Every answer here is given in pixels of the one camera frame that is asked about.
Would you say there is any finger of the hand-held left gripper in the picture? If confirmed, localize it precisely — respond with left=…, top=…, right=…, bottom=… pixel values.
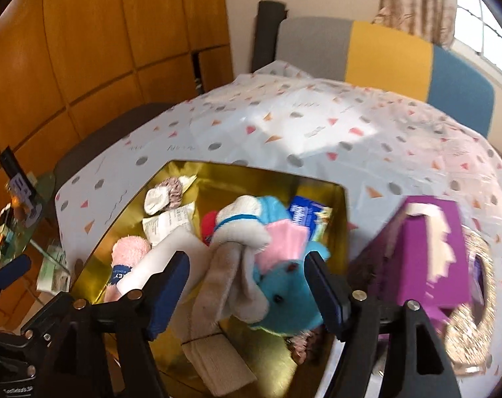
left=0, top=254, right=33, bottom=299

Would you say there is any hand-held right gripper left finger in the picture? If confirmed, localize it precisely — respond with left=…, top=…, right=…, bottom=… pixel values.
left=39, top=251, right=191, bottom=398

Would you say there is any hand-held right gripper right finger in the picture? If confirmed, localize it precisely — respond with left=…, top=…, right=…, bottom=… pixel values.
left=304, top=252, right=461, bottom=398

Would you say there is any white sponge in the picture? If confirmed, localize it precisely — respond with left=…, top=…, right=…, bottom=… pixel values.
left=118, top=228, right=212, bottom=299

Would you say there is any blue plush elephant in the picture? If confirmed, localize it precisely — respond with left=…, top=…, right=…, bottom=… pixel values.
left=251, top=195, right=332, bottom=334

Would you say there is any brown scrunchie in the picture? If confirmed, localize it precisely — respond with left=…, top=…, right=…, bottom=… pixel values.
left=286, top=327, right=326, bottom=367

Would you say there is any pink fuzzy sock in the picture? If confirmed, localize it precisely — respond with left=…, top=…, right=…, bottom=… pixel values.
left=104, top=235, right=152, bottom=303

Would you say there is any white printed packet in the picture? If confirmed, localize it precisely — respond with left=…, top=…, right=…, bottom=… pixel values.
left=142, top=201, right=197, bottom=247

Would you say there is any white glove with blue stripe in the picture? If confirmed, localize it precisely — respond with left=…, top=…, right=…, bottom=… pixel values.
left=193, top=195, right=272, bottom=341

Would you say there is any red plush strawberry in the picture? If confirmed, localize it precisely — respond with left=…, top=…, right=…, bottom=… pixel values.
left=200, top=211, right=220, bottom=245

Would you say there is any blue tissue pack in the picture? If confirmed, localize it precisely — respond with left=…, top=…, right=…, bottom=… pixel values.
left=288, top=196, right=332, bottom=241

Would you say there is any small white sock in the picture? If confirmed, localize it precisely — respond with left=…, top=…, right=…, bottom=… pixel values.
left=144, top=186, right=173, bottom=216

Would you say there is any pink satin scrunchie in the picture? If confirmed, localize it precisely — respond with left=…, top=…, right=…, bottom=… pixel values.
left=160, top=177, right=185, bottom=210

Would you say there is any gold storage box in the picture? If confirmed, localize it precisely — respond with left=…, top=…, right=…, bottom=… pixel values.
left=69, top=158, right=351, bottom=398

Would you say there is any purple carton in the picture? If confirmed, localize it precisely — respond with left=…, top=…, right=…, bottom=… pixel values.
left=350, top=196, right=473, bottom=341

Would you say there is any ornate gold tissue box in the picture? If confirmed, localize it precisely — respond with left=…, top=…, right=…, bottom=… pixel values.
left=441, top=228, right=502, bottom=378

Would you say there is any wooden wardrobe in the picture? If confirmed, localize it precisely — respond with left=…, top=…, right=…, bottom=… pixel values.
left=0, top=0, right=235, bottom=332

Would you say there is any grey yellow blue sofa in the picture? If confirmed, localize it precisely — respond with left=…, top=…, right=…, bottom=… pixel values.
left=276, top=17, right=496, bottom=139

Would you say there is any beige patterned curtain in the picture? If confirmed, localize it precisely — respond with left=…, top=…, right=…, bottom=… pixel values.
left=371, top=0, right=459, bottom=50

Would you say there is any barred window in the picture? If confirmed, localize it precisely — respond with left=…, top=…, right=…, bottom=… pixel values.
left=454, top=0, right=502, bottom=81

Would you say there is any black padded post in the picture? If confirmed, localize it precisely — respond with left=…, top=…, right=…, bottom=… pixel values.
left=251, top=0, right=289, bottom=73

